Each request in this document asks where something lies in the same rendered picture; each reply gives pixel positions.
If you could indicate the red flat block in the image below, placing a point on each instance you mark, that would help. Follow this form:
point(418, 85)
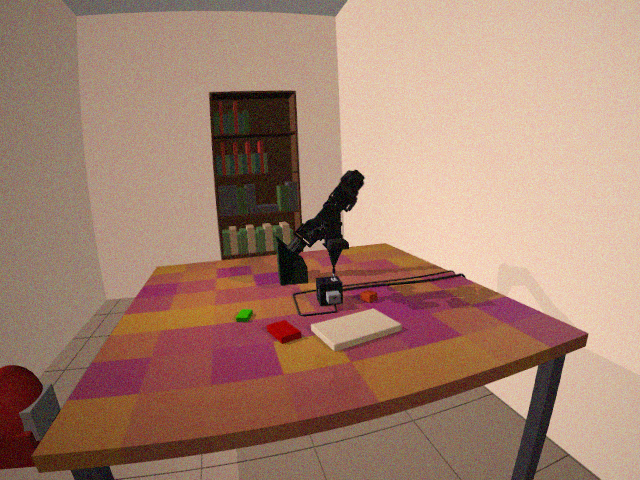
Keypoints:
point(283, 331)

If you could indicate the beige flat rectangular slab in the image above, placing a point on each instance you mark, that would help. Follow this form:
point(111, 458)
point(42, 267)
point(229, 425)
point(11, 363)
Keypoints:
point(354, 329)

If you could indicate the small green block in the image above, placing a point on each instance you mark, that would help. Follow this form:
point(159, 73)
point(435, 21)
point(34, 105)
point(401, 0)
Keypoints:
point(244, 315)

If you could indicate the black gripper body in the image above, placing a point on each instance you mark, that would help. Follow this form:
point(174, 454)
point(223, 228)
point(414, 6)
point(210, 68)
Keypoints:
point(336, 240)

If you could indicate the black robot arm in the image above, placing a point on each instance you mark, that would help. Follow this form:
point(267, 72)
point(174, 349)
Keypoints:
point(344, 194)

